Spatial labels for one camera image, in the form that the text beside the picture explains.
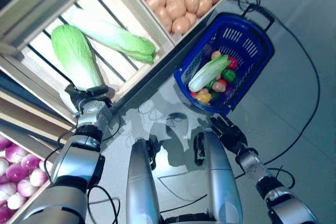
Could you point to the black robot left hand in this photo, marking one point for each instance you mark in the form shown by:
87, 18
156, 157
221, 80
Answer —
78, 96

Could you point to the green white napa cabbage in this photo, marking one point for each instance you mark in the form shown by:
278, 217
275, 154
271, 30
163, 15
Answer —
126, 43
73, 56
207, 73

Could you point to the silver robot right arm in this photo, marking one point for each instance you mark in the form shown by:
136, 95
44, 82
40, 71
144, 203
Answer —
252, 166

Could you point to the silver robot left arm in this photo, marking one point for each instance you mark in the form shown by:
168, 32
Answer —
78, 161

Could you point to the blue plastic shopping basket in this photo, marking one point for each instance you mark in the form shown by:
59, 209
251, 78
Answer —
252, 45

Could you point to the wooden onion display shelf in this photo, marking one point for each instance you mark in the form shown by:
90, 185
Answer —
31, 121

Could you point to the wooden pumpkin display shelf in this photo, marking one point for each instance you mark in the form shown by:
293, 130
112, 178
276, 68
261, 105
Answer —
147, 87

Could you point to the wooden slatted cabbage crate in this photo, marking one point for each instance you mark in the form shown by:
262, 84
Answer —
149, 68

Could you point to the wooden onion crate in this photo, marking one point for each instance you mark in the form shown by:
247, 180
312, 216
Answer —
34, 203

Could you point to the yellow bell pepper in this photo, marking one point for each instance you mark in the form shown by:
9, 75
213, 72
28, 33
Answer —
203, 98

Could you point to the small orange vegetable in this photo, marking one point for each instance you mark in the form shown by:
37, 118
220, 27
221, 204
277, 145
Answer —
204, 91

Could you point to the small green vegetable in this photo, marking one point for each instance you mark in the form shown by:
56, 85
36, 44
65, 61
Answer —
210, 85

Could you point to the peach coloured round vegetable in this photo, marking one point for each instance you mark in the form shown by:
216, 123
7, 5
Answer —
216, 54
220, 85

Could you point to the wooden potato crate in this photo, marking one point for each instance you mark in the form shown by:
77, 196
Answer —
207, 16

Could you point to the small green bell pepper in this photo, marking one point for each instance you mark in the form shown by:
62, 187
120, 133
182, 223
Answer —
229, 75

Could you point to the dark purple vegetable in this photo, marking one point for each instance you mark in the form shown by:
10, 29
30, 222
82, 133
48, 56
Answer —
230, 90

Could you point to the small red bell pepper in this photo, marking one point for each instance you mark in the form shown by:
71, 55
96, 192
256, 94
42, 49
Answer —
233, 63

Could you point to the black robot pelvis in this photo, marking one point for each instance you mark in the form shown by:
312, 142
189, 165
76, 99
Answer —
183, 220

